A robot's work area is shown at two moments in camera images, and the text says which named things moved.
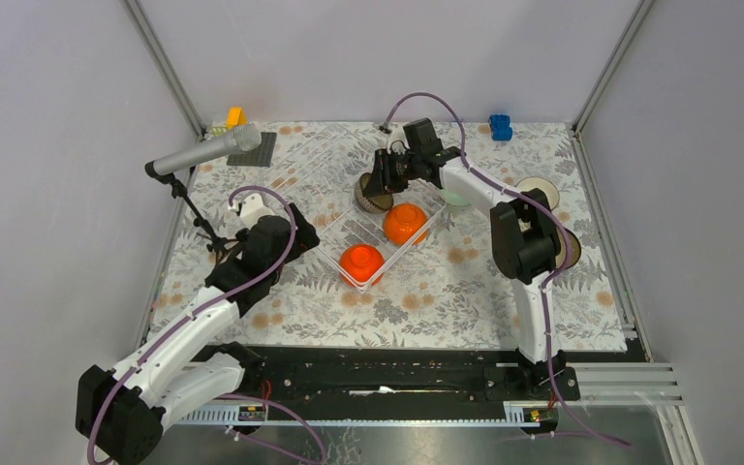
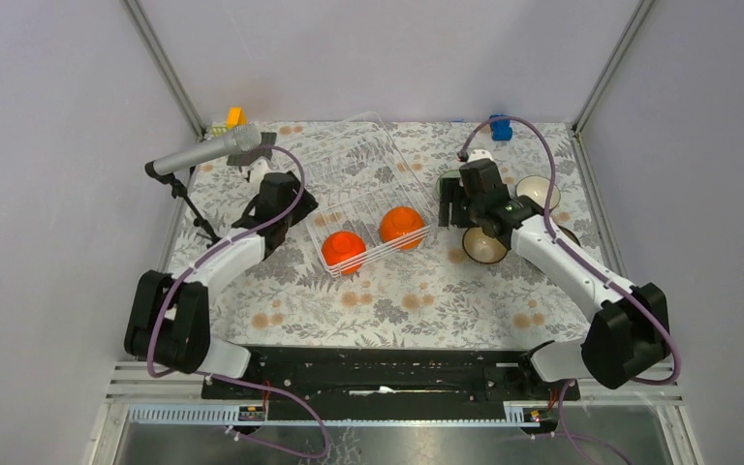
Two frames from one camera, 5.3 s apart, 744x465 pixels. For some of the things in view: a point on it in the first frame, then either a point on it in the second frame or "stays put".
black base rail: [388, 376] stays put
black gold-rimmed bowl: [375, 203] -> [481, 247]
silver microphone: [238, 139] stays put
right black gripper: [382, 179] -> [451, 190]
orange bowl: [361, 262] -> [343, 245]
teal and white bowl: [546, 186] stays put
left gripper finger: [306, 234] -> [304, 207]
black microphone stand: [216, 243] stays put
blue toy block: [500, 127] stays put
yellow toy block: [236, 115] stays put
